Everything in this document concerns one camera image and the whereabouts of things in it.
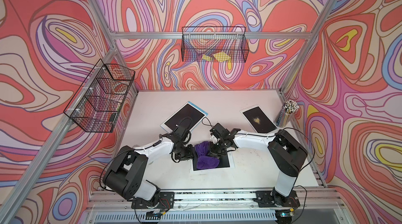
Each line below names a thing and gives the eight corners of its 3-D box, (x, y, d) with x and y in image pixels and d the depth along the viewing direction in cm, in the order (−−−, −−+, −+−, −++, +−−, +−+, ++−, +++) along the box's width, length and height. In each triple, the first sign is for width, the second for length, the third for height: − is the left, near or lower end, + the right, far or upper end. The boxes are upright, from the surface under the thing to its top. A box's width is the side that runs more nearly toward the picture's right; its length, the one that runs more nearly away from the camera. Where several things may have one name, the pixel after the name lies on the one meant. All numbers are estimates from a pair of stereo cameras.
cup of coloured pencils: (275, 127, 101) (287, 110, 87) (272, 117, 105) (283, 100, 92) (287, 127, 101) (301, 109, 87) (283, 117, 105) (295, 100, 92)
